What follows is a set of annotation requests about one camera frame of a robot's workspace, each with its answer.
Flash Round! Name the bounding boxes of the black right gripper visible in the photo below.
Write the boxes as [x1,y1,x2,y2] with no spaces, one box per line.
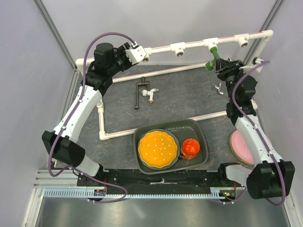
[214,57,247,102]

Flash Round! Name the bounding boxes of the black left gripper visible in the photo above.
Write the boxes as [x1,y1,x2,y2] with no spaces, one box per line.
[108,43,135,76]

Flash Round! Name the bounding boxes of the green plastic water faucet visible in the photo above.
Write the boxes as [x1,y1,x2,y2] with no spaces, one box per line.
[205,47,220,71]

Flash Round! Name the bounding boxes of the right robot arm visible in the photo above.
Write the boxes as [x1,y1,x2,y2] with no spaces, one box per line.
[214,57,295,206]

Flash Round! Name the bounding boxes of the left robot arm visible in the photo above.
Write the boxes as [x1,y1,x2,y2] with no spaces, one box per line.
[42,43,146,186]

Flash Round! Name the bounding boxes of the chrome metal faucet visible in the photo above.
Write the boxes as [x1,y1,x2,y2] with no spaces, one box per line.
[212,82,224,95]

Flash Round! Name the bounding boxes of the dark bronze faucet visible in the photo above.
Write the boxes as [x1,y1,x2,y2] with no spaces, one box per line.
[134,77,150,110]

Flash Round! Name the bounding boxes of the white plastic faucet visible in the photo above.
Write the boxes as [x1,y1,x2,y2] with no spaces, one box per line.
[141,88,159,105]

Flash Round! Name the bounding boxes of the green plate under pink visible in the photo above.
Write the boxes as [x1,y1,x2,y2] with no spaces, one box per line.
[230,140,251,165]

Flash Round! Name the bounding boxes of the orange mug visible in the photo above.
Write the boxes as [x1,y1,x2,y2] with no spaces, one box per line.
[178,138,200,160]

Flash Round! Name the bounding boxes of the yellow dotted plate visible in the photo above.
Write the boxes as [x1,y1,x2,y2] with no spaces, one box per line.
[137,130,178,170]

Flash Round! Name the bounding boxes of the grey plate under yellow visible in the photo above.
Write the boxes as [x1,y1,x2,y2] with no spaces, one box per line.
[137,129,183,171]

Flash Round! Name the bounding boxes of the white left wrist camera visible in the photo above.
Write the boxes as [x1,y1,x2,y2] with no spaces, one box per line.
[125,42,149,65]

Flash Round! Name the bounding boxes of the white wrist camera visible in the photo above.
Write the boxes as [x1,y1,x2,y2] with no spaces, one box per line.
[240,57,265,74]
[125,42,149,65]

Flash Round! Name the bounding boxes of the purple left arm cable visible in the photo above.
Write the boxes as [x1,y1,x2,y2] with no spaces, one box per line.
[47,32,139,204]

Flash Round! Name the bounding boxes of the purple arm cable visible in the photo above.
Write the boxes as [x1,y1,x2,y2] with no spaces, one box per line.
[232,60,286,206]
[47,32,139,204]

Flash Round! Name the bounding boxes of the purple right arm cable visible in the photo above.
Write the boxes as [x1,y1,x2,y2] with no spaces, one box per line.
[232,60,286,206]

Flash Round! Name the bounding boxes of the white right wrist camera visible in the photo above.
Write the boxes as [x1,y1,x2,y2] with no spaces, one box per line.
[240,57,265,74]

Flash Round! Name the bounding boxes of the white PVC pipe frame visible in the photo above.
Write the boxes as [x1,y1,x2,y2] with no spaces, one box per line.
[75,29,274,140]

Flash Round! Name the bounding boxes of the aluminium frame post right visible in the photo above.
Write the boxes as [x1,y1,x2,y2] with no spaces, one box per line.
[244,0,285,64]

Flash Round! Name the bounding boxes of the aluminium frame post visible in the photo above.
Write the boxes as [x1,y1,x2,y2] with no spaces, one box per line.
[244,0,285,64]
[33,0,77,71]

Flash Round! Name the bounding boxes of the aluminium frame post left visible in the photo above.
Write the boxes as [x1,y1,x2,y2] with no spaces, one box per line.
[33,0,77,71]

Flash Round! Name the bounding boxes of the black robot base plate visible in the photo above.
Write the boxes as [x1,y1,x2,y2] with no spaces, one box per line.
[94,169,241,190]

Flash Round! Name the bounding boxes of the light blue cable duct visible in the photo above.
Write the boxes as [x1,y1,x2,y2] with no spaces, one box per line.
[44,188,225,199]

